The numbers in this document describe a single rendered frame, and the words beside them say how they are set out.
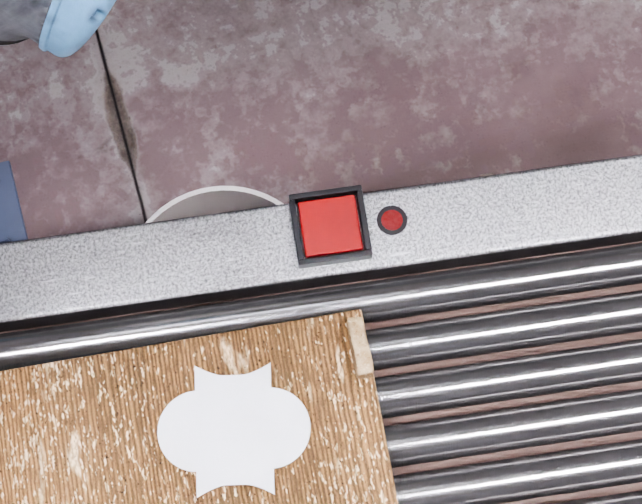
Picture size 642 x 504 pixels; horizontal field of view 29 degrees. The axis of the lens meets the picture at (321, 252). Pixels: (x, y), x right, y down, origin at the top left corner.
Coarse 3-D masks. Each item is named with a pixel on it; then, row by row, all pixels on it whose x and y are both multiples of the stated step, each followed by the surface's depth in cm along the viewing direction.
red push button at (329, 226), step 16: (304, 208) 129; (320, 208) 129; (336, 208) 129; (352, 208) 129; (304, 224) 129; (320, 224) 129; (336, 224) 129; (352, 224) 129; (304, 240) 128; (320, 240) 128; (336, 240) 128; (352, 240) 128
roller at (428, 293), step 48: (336, 288) 129; (384, 288) 128; (432, 288) 128; (480, 288) 128; (528, 288) 128; (576, 288) 129; (0, 336) 127; (48, 336) 126; (96, 336) 126; (144, 336) 127; (192, 336) 127
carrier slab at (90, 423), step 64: (320, 320) 125; (0, 384) 123; (64, 384) 124; (128, 384) 124; (192, 384) 124; (320, 384) 124; (0, 448) 122; (64, 448) 122; (128, 448) 122; (320, 448) 122; (384, 448) 122
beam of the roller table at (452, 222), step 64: (384, 192) 131; (448, 192) 131; (512, 192) 131; (576, 192) 131; (640, 192) 131; (0, 256) 129; (64, 256) 129; (128, 256) 129; (192, 256) 129; (256, 256) 129; (320, 256) 129; (384, 256) 129; (448, 256) 129; (512, 256) 132; (0, 320) 127; (64, 320) 130
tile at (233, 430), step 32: (224, 384) 123; (256, 384) 123; (192, 416) 122; (224, 416) 122; (256, 416) 122; (288, 416) 122; (192, 448) 121; (224, 448) 121; (256, 448) 121; (288, 448) 121; (224, 480) 120; (256, 480) 120
